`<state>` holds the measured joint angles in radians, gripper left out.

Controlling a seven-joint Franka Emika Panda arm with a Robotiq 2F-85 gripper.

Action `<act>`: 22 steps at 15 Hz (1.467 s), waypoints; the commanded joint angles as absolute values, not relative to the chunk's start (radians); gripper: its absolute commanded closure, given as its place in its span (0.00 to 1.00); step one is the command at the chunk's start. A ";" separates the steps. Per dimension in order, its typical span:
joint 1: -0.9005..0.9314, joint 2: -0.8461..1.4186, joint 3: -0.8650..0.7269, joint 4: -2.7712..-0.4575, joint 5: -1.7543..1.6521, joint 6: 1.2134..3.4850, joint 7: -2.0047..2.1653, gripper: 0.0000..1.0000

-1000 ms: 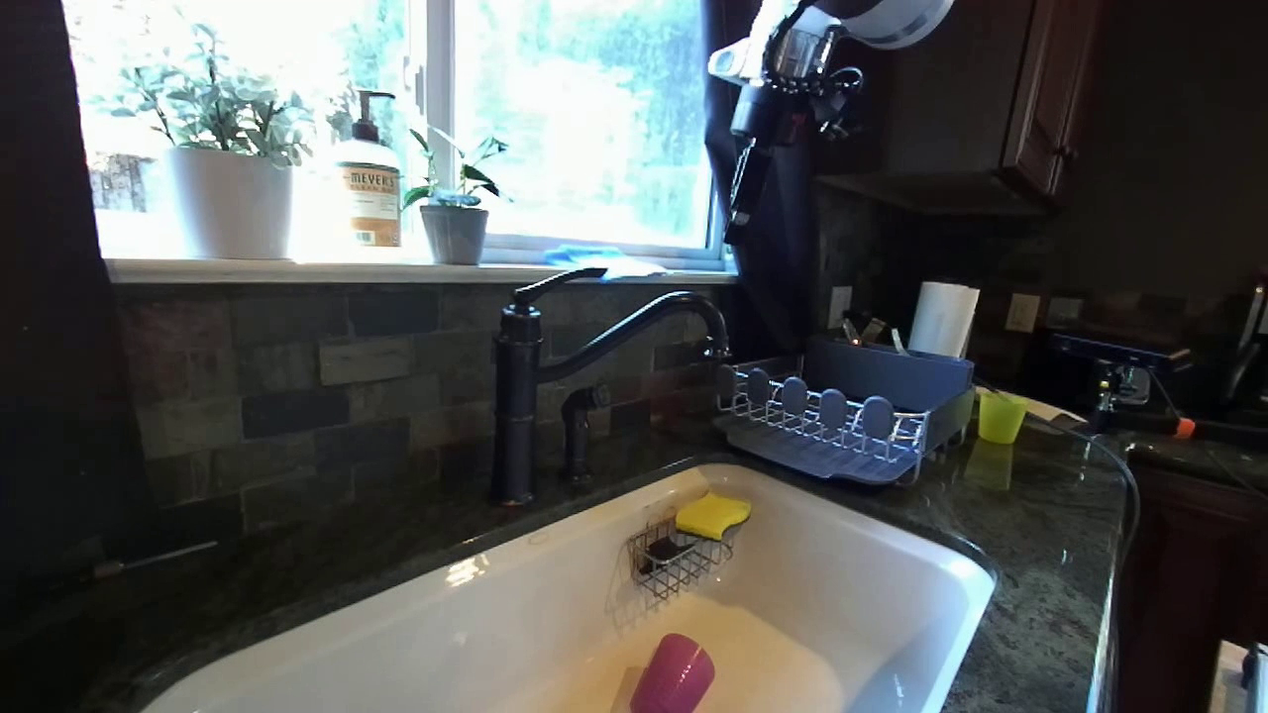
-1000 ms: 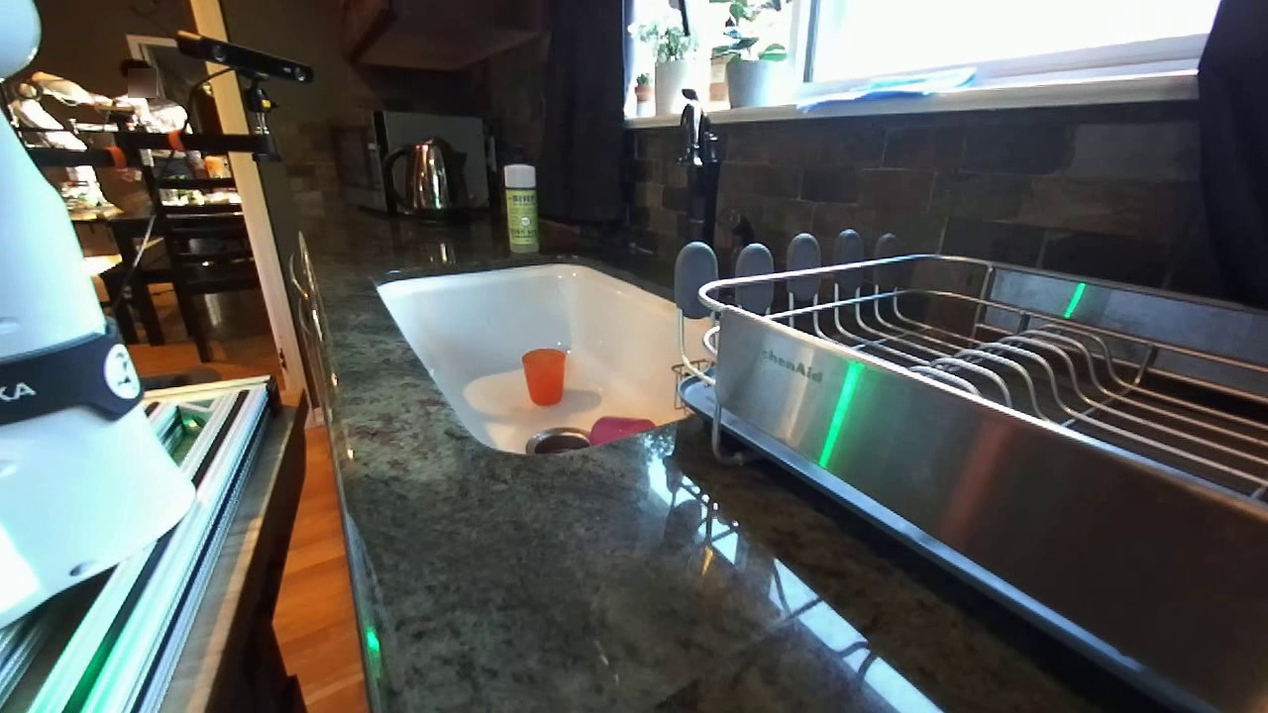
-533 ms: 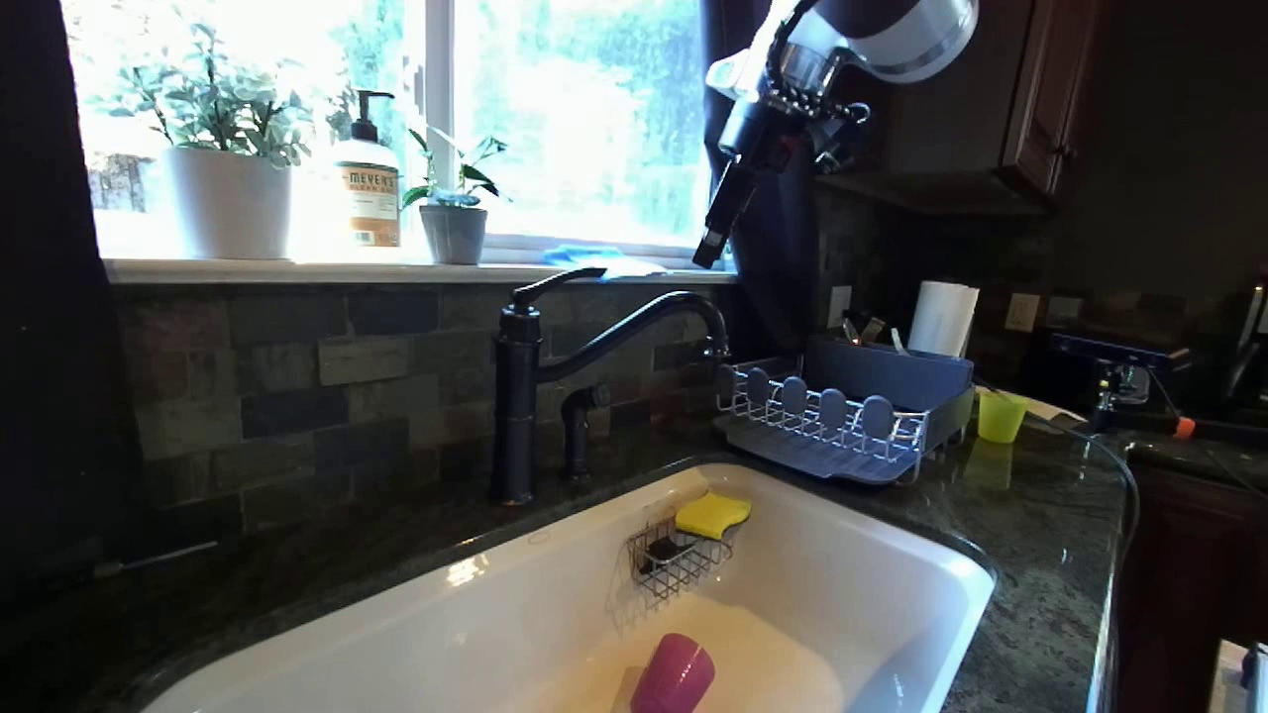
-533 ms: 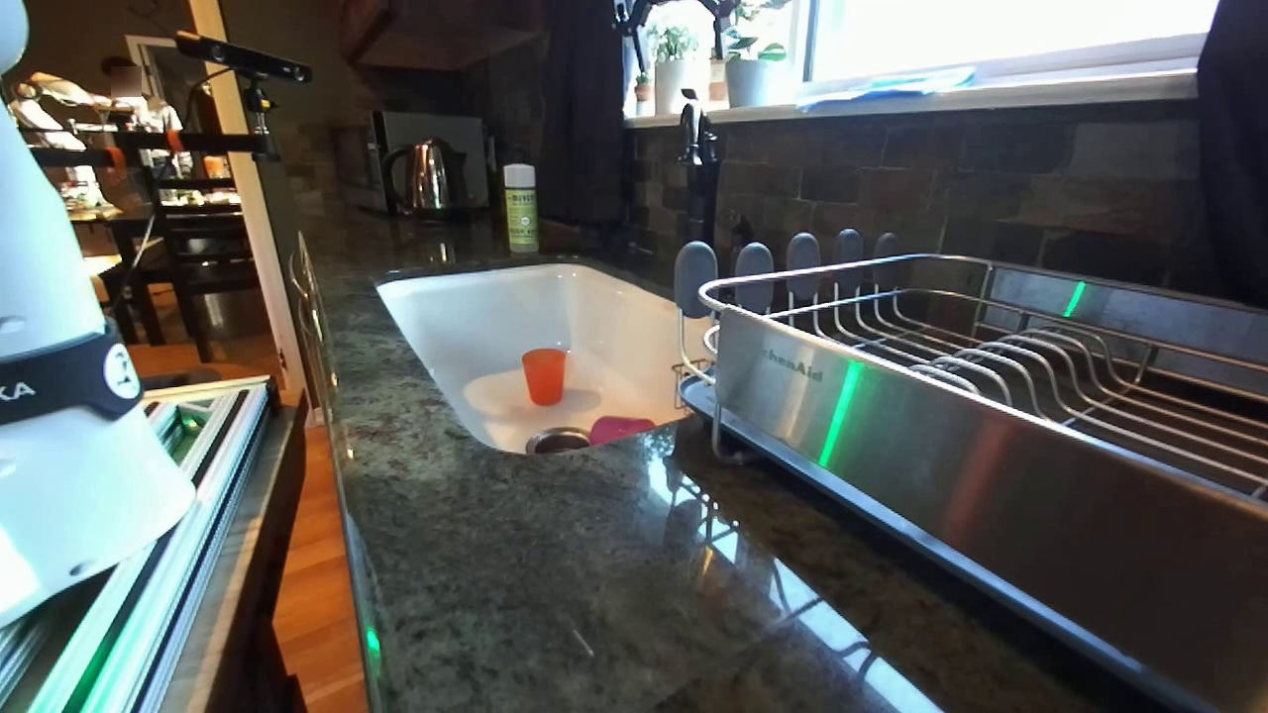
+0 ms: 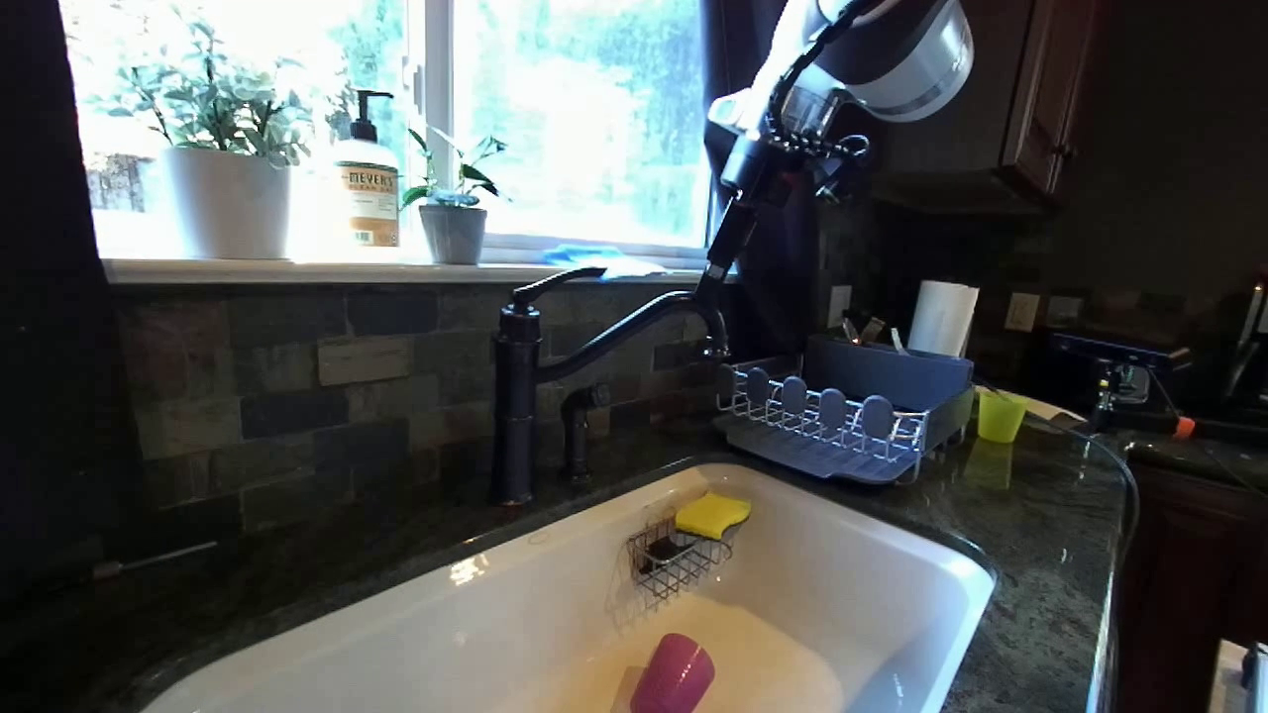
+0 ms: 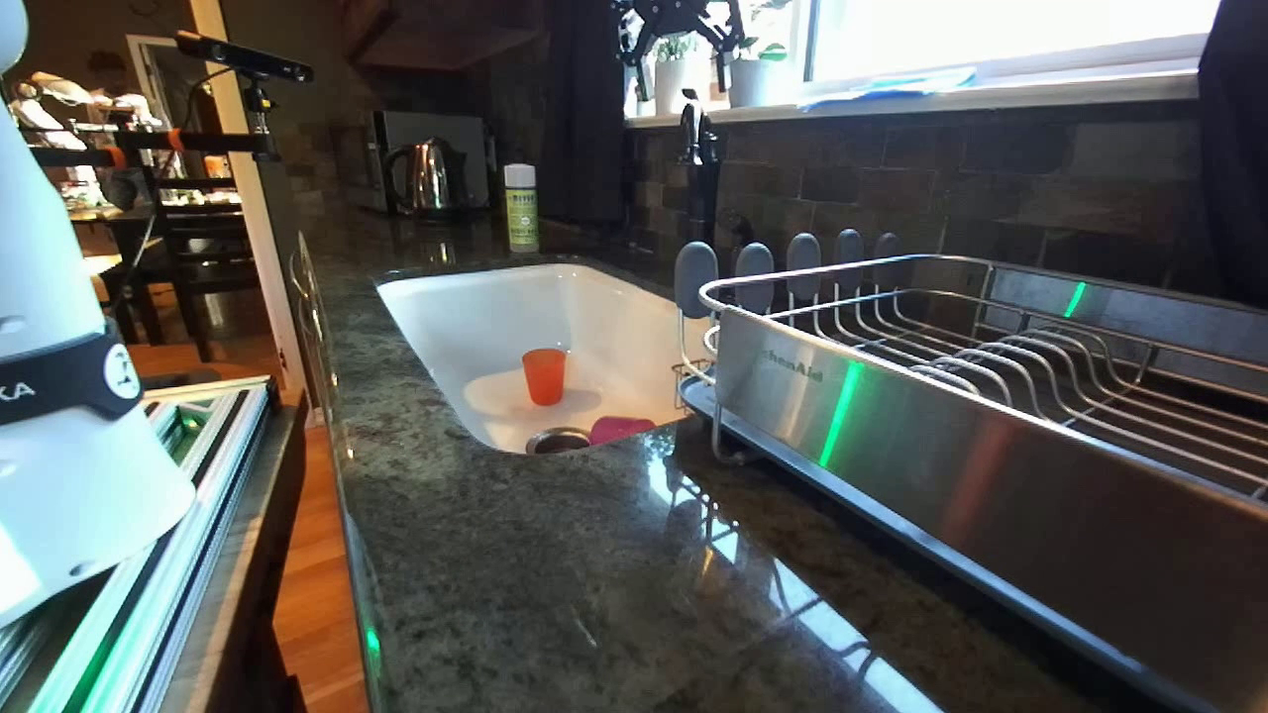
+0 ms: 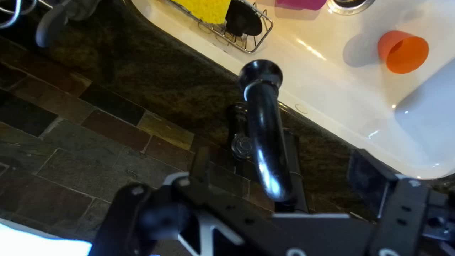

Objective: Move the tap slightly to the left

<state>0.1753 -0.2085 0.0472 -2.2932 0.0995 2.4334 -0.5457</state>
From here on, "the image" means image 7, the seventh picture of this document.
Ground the dark bronze kitchen faucet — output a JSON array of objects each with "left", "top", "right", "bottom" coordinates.
[{"left": 237, "top": 58, "right": 296, "bottom": 203}]

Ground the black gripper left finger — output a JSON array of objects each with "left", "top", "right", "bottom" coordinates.
[{"left": 88, "top": 180, "right": 200, "bottom": 256}]

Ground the black scrubber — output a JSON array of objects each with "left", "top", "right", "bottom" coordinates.
[{"left": 224, "top": 0, "right": 263, "bottom": 38}]

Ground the orange plastic cup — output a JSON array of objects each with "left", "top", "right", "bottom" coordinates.
[{"left": 377, "top": 29, "right": 431, "bottom": 75}]

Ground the yellow sponge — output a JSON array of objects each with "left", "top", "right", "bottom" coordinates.
[{"left": 170, "top": 0, "right": 233, "bottom": 25}]

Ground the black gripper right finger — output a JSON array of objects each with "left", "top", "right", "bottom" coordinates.
[{"left": 368, "top": 176, "right": 455, "bottom": 256}]

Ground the pink plastic cup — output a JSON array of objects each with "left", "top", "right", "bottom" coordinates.
[{"left": 274, "top": 0, "right": 328, "bottom": 11}]

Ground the dark bronze side sprayer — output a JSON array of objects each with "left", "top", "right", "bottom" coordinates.
[{"left": 226, "top": 103, "right": 253, "bottom": 160}]

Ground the metal sink drain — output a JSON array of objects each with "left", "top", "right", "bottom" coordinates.
[{"left": 325, "top": 0, "right": 375, "bottom": 15}]

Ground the wire sponge holder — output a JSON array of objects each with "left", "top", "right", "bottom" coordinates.
[{"left": 162, "top": 0, "right": 276, "bottom": 55}]

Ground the white ceramic sink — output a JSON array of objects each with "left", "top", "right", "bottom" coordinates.
[{"left": 129, "top": 0, "right": 455, "bottom": 180}]

